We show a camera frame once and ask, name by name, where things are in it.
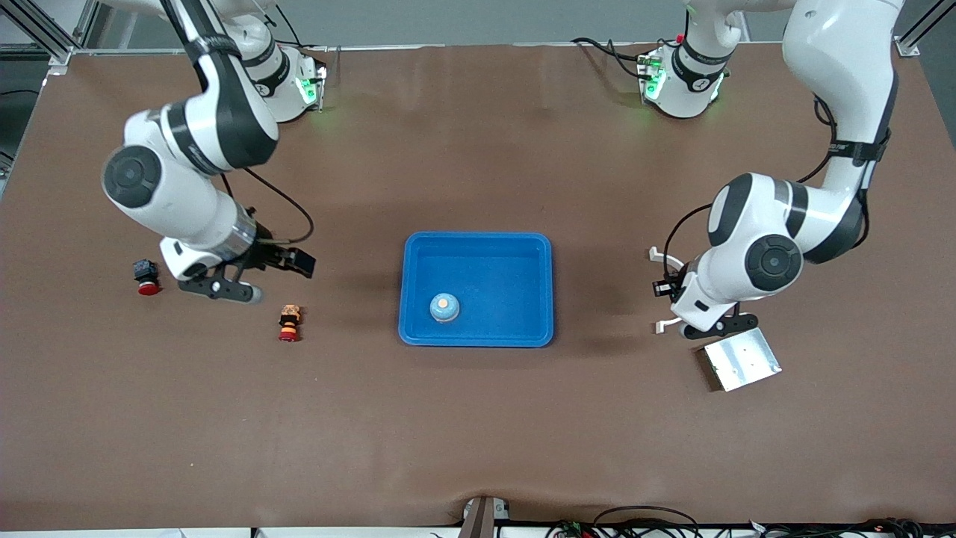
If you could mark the blue call bell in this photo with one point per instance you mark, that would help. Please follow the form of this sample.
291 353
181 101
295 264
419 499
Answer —
444 312

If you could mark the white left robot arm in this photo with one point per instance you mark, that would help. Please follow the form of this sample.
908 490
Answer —
844 60

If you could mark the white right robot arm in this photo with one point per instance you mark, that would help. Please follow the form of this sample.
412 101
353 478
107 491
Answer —
187 209

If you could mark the black red push button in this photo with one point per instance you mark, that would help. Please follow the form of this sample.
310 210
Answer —
146 270

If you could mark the silver metal plate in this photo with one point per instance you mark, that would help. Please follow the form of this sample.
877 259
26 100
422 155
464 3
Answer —
743 366

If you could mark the blue plastic tray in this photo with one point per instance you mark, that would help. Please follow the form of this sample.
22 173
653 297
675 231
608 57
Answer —
485 261

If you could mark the paper table cover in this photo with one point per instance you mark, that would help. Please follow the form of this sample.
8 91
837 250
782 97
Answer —
478 433

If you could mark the white curved bracket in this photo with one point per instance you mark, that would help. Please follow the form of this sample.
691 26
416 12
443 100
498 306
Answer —
657 254

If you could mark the orange red button switch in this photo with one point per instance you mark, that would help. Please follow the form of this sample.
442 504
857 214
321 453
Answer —
289 321

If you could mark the aluminium frame post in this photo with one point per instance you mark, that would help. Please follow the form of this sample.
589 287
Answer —
60 56
907 47

